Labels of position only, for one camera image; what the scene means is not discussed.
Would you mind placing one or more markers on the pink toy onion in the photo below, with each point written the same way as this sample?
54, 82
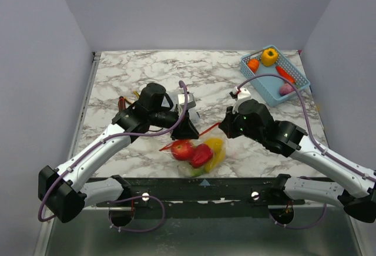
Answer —
286, 89

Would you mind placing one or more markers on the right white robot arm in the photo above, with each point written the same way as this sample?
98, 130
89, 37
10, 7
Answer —
351, 186

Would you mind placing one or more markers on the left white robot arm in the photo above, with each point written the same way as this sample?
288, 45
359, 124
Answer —
65, 190

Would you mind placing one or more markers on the yellow toy lemon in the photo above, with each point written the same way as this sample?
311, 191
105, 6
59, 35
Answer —
215, 143

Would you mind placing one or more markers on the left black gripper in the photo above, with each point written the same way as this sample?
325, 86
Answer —
187, 131

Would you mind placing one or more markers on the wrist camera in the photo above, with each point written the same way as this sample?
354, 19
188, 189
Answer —
240, 95
188, 100

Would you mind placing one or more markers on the red toy bell pepper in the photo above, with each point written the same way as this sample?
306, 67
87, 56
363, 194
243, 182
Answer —
201, 155

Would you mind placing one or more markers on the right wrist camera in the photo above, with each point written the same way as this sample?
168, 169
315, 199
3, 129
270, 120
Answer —
240, 95

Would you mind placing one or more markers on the blue plastic basket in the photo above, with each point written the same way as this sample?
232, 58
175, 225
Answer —
268, 87

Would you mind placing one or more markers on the yellow toy bell pepper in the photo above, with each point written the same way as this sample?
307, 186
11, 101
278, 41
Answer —
269, 57

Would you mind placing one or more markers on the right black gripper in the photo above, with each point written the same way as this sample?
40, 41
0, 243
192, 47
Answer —
227, 124

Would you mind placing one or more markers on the orange toy pumpkin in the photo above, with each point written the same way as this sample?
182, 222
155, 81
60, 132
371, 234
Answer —
253, 65

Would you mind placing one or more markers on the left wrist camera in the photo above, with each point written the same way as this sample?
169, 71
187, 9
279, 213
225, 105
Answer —
188, 100

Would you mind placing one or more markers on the red black utility knife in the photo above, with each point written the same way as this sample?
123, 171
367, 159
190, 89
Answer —
121, 104

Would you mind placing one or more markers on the red toy apple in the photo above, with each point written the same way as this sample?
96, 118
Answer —
182, 150

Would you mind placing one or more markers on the clear zip top bag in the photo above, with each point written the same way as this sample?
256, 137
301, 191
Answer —
184, 167

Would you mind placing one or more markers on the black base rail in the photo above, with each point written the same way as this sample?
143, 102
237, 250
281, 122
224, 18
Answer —
151, 198

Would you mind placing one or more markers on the yellow toy corn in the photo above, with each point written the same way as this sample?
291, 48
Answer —
215, 161

